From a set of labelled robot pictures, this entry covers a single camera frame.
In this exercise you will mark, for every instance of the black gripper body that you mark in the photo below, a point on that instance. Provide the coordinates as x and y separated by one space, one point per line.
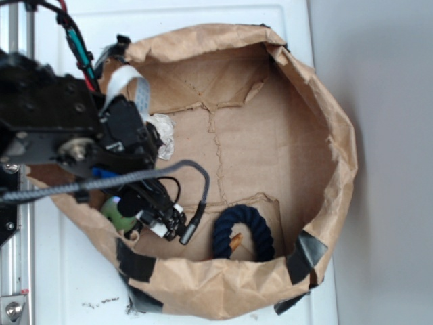
150 204

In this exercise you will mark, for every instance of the green plush animal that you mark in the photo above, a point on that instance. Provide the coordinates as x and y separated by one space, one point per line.
110 211

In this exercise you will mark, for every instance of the black tape piece left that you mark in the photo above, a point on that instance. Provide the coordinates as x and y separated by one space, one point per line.
133 265

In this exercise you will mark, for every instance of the black tape piece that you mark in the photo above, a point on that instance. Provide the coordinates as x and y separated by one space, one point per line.
307 253
133 265

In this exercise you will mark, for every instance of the crumpled white paper ball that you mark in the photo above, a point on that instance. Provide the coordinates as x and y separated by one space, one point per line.
165 128

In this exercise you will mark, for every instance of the brown wooden stick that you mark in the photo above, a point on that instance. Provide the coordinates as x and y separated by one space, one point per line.
235 242

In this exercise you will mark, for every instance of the brown paper bag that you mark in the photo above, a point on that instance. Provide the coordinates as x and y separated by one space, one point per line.
281 155

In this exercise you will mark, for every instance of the black tape piece right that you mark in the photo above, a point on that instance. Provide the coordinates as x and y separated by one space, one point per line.
307 253

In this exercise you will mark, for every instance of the aluminium frame rail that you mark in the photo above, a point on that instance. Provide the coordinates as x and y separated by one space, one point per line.
17 226

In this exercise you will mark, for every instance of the metal corner bracket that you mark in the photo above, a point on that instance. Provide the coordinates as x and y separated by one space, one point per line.
14 310

